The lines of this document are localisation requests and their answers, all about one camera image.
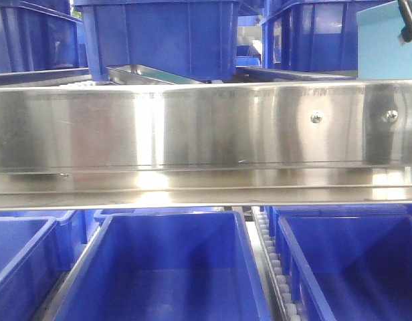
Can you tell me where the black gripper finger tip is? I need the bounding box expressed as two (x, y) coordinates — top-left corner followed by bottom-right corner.
(397, 0), (412, 43)

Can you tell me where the stainless steel shelf rail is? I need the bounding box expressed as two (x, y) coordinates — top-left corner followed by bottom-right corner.
(0, 80), (412, 210)

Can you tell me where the dark blue bin upper centre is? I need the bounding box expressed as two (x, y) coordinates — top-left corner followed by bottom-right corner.
(74, 1), (240, 81)

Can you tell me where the dark blue bin rear right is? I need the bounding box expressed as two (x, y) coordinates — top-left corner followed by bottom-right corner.
(264, 204), (407, 237)

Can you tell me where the dark blue bin upper left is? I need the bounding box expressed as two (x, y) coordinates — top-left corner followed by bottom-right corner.
(0, 1), (88, 74)

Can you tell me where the dark blue bin lower centre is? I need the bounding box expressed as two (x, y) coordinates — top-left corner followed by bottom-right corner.
(54, 212), (271, 320)

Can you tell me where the dark blue bin rear left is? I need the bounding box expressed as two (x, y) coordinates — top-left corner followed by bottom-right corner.
(11, 210), (88, 271)

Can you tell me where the dark blue bin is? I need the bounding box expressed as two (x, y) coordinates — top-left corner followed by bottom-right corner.
(278, 215), (412, 320)
(260, 0), (394, 72)
(0, 217), (60, 320)
(94, 206), (224, 224)
(74, 1), (240, 81)
(11, 210), (88, 271)
(264, 204), (407, 237)
(54, 212), (271, 320)
(0, 1), (88, 74)

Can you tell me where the dark blue bin lower left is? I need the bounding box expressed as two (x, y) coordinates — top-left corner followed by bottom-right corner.
(0, 217), (60, 320)

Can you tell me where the dark blue bin upper right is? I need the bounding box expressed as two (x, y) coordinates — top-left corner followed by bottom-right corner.
(260, 0), (394, 72)

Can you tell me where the white roller track strip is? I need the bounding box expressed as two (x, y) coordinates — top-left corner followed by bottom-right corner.
(251, 206), (302, 320)

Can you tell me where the dark blue bin rear centre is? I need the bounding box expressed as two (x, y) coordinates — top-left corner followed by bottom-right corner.
(94, 206), (224, 224)

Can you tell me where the dark blue bin lower right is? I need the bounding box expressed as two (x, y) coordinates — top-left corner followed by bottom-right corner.
(278, 215), (412, 320)

